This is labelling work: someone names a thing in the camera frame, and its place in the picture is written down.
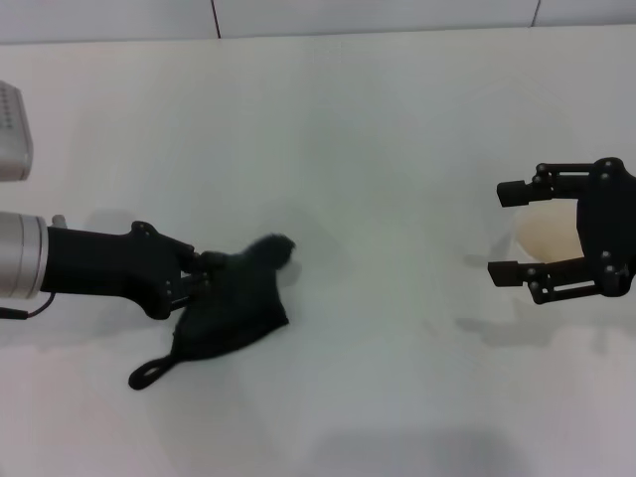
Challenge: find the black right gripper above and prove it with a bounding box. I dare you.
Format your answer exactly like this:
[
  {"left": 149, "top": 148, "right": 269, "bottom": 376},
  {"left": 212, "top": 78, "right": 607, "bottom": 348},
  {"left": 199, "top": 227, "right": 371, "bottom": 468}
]
[{"left": 486, "top": 157, "right": 636, "bottom": 307}]

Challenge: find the white paper cup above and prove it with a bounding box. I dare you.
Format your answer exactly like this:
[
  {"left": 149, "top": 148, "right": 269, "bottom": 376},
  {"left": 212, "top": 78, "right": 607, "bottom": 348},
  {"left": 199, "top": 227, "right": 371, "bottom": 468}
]
[{"left": 514, "top": 207, "right": 587, "bottom": 264}]

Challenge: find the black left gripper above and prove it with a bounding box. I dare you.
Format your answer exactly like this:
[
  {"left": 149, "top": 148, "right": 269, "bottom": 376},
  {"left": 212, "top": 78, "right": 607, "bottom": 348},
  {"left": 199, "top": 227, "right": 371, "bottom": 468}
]
[{"left": 39, "top": 221, "right": 226, "bottom": 320}]

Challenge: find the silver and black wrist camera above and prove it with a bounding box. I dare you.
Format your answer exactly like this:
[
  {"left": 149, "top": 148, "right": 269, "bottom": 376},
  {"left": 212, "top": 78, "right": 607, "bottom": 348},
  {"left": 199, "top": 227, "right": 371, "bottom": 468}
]
[{"left": 0, "top": 79, "right": 36, "bottom": 183}]

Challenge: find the dark rag with loop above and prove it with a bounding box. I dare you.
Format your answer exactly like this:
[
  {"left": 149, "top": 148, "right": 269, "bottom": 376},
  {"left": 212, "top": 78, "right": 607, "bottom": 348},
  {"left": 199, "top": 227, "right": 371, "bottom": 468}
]
[{"left": 127, "top": 233, "right": 298, "bottom": 392}]

